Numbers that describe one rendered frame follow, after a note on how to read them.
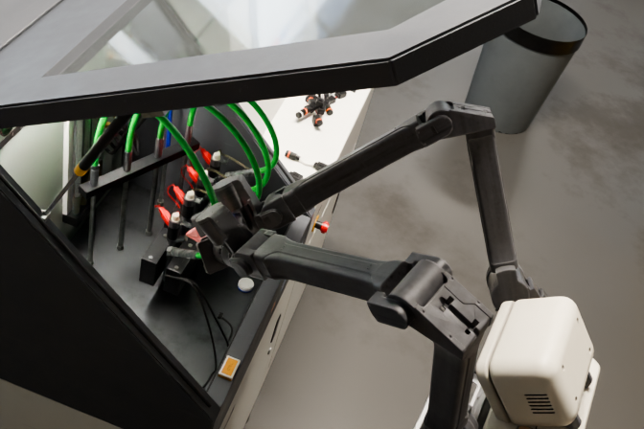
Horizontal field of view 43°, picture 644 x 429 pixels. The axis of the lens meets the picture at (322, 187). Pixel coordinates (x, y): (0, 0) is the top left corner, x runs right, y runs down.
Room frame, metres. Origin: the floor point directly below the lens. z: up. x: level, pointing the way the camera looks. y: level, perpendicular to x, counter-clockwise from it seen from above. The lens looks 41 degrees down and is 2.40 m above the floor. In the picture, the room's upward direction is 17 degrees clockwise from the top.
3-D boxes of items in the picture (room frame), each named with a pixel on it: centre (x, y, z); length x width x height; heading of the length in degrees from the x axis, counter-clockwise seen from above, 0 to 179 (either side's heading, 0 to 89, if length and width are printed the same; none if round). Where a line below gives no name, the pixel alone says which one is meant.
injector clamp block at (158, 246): (1.38, 0.28, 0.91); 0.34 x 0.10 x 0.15; 174
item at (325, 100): (1.98, 0.07, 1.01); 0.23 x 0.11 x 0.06; 174
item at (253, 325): (1.24, 0.06, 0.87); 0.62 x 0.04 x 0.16; 174
